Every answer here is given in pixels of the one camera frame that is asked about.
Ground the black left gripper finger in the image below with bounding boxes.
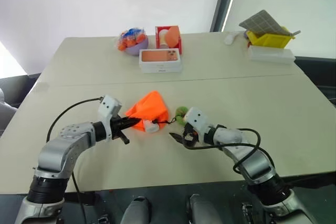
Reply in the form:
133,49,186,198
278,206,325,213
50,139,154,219
118,129,131,145
120,117,142,130

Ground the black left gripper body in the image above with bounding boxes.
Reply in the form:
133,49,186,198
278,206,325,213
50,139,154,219
110,115,124,140

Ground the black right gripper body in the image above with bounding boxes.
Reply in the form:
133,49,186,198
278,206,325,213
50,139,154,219
183,126,205,148

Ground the white tube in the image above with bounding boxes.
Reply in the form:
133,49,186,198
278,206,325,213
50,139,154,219
143,119,161,133

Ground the orange drawstring pouch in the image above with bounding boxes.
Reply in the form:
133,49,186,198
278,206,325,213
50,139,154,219
124,90,177,133

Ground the white phone box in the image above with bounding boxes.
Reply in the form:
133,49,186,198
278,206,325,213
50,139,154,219
139,48,184,74

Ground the dark rounded shape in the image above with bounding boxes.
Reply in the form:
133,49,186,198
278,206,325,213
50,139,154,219
186,194,224,224
120,196,153,224

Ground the purple bowl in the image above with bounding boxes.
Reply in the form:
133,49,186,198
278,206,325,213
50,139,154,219
123,36,150,57

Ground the clear bag of orange items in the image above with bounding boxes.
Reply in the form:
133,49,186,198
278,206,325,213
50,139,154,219
117,26,148,51

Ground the red cardboard box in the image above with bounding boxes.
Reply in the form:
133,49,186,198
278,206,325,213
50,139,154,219
154,25,183,55

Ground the small white bottle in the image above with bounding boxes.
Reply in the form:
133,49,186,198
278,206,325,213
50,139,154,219
224,31,241,45

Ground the grey chair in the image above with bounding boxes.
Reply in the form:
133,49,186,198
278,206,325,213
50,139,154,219
0,87,19,136

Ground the white rectangular plastic box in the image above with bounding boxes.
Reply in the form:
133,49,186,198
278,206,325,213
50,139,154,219
246,45,296,65

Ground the yellow plastic bin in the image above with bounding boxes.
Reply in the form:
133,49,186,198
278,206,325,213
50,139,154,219
246,26,296,49

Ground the grey checked board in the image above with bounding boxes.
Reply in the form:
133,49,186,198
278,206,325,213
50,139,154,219
238,9,292,37

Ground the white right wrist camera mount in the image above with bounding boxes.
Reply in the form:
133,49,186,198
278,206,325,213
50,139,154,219
183,106,212,137

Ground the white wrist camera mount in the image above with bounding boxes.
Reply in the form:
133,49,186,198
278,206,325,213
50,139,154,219
183,106,212,137
98,94,123,141

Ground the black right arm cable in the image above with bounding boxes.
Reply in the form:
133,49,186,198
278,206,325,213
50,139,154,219
183,128,276,175

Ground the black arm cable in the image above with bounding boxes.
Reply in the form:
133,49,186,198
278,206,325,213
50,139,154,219
46,97,104,224
183,128,276,175

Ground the green ring toy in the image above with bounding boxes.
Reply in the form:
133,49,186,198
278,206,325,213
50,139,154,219
174,106,190,125

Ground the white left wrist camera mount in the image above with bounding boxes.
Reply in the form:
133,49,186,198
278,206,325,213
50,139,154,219
98,94,123,141

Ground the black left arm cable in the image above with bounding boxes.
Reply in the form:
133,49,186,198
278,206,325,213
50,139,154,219
46,97,104,224

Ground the dark window frame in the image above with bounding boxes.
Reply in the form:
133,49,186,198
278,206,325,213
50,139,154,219
209,0,243,33

